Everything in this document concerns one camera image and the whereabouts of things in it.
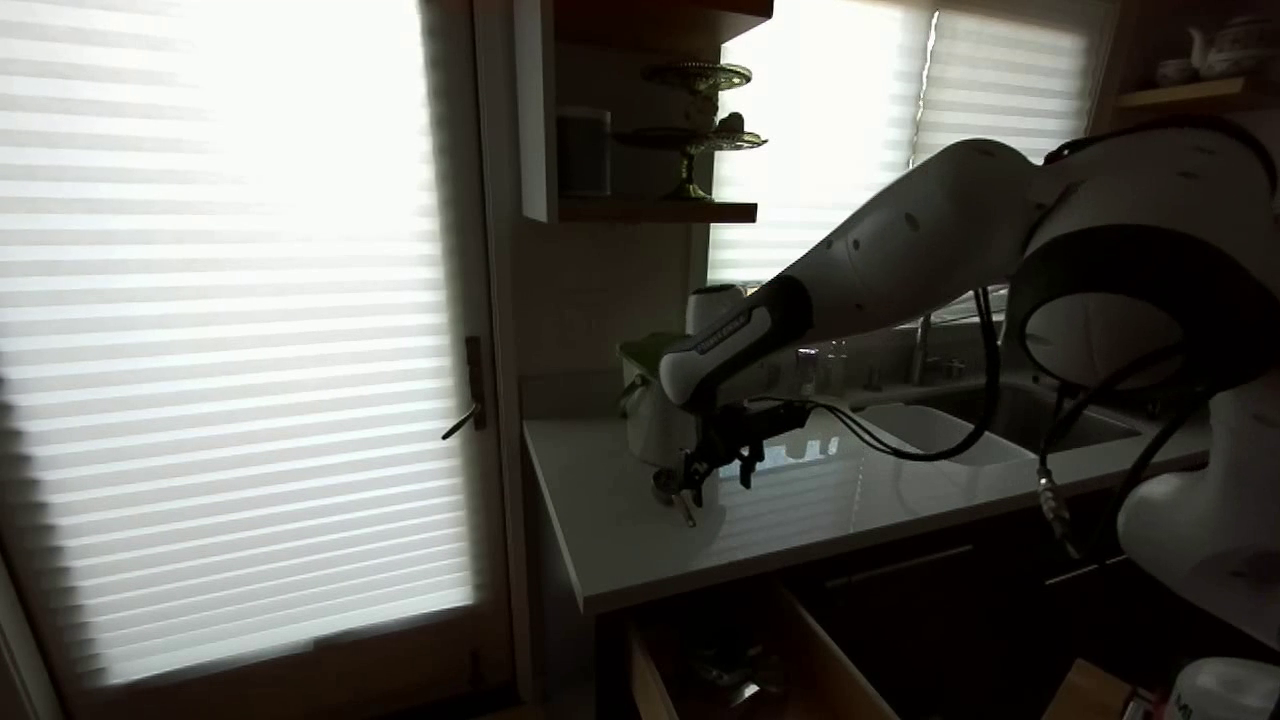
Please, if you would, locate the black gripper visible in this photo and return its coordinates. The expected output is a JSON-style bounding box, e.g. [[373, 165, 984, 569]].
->
[[651, 402, 809, 523]]

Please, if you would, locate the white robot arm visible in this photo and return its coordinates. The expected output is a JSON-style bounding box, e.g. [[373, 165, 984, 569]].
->
[[662, 120, 1280, 646]]

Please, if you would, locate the open wooden drawer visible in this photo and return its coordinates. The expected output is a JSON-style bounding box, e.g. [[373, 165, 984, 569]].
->
[[628, 585, 901, 720]]

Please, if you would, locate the white bin with green lid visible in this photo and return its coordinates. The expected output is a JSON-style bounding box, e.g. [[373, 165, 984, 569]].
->
[[619, 331, 697, 470]]

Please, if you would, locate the kitchen sink basin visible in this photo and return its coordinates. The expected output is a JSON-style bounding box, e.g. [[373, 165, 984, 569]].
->
[[928, 386, 1131, 453]]

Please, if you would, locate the white pleated window blind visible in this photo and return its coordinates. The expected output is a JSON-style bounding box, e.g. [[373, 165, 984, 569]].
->
[[709, 0, 1101, 283]]

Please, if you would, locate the white pleated door blind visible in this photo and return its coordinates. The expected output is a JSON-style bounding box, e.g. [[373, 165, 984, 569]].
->
[[0, 0, 476, 687]]

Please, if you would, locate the black door handle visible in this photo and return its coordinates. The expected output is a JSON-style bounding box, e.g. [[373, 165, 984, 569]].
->
[[441, 335, 489, 440]]

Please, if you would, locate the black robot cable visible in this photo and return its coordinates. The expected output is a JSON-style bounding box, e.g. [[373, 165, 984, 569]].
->
[[812, 283, 1204, 563]]

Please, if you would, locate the wall shelf with tiered stand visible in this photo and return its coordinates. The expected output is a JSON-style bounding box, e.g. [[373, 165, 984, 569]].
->
[[512, 0, 772, 223]]

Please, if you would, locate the wooden right wall shelf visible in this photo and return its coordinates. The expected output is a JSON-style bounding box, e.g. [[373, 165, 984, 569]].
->
[[1104, 0, 1280, 117]]

